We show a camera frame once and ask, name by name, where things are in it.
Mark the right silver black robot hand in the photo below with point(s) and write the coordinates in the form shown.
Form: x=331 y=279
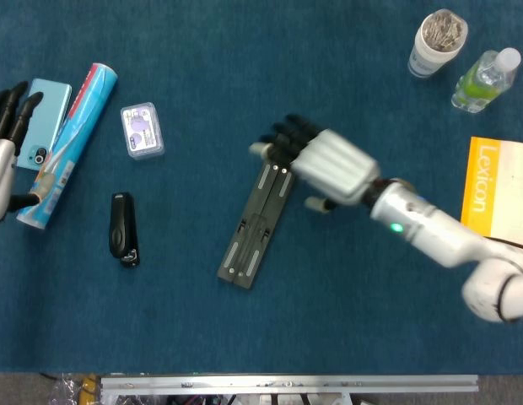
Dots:
x=337 y=164

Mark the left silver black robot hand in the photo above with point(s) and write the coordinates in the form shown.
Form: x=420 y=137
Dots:
x=2 y=169

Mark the black folding laptop stand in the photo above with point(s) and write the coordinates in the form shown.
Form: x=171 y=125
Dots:
x=257 y=228

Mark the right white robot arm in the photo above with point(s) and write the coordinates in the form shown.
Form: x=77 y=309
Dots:
x=434 y=232

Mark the blue cling film roll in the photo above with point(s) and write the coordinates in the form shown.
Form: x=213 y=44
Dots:
x=82 y=122

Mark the black stapler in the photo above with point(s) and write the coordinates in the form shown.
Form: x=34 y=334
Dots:
x=120 y=223

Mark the small clear plastic box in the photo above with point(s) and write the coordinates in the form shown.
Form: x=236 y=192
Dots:
x=142 y=131

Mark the white cup of paper clips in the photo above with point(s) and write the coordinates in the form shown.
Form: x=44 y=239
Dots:
x=434 y=46

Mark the clear bottle green label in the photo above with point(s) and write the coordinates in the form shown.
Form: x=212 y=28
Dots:
x=481 y=84

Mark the yellow white Lexicon book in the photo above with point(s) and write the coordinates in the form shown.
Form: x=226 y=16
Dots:
x=510 y=190

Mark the blue felt table cover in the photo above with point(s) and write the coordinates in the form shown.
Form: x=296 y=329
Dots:
x=261 y=337

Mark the clear plastic bag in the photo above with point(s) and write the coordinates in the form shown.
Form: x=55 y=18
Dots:
x=65 y=390

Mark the small yellow object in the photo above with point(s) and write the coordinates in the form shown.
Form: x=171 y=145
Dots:
x=89 y=385

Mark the aluminium profile rail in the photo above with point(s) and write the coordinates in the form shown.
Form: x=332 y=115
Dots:
x=287 y=384

